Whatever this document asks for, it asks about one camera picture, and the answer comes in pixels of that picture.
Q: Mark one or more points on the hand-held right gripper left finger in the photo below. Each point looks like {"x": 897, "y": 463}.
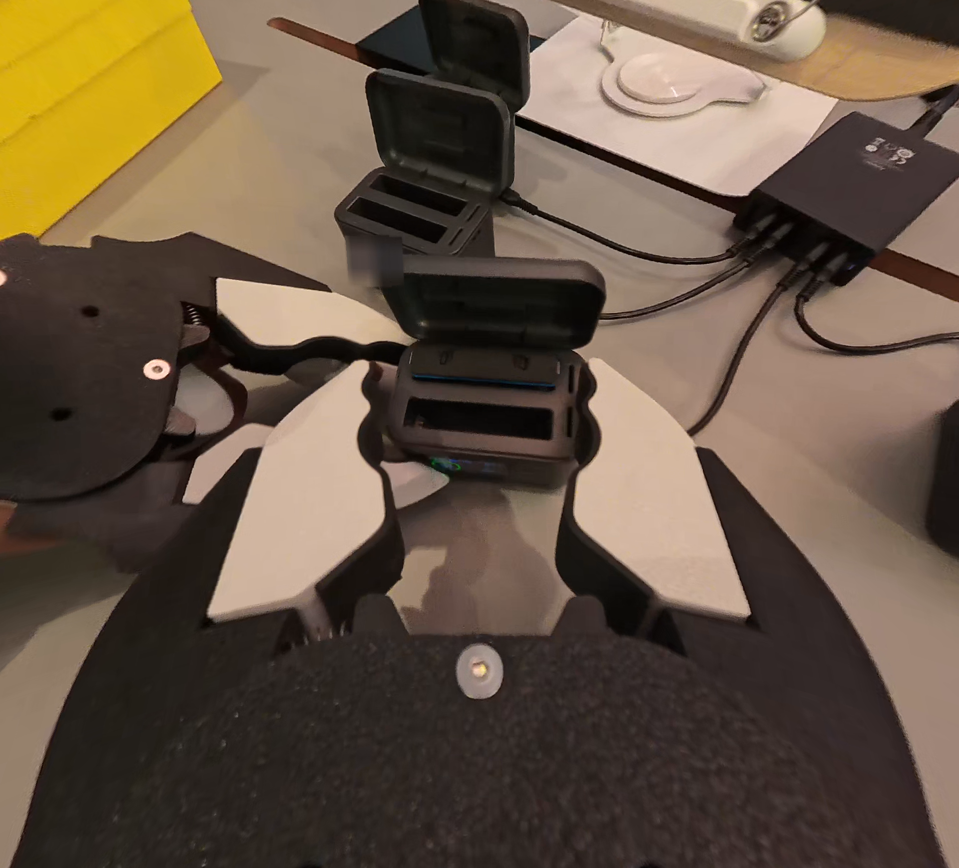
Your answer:
{"x": 300, "y": 539}

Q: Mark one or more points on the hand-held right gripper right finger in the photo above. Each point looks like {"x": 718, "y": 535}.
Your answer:
{"x": 660, "y": 539}

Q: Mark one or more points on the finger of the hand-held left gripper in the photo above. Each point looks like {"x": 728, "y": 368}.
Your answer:
{"x": 300, "y": 311}
{"x": 225, "y": 464}

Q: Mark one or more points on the black battery charger case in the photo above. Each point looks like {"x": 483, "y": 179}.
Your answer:
{"x": 495, "y": 299}
{"x": 477, "y": 37}
{"x": 442, "y": 134}
{"x": 944, "y": 479}

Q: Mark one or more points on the yellow plastic bin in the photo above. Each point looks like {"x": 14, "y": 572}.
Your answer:
{"x": 105, "y": 74}

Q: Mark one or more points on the black battery blue stripe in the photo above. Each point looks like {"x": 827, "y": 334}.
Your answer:
{"x": 480, "y": 363}

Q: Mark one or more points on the dark flat mat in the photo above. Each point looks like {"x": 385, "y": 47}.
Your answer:
{"x": 393, "y": 37}

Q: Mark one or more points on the white base mat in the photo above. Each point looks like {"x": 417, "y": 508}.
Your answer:
{"x": 705, "y": 149}

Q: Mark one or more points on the black charging hub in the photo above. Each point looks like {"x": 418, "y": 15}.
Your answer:
{"x": 854, "y": 187}

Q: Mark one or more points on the wooden instruction board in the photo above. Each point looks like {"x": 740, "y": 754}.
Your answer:
{"x": 884, "y": 67}

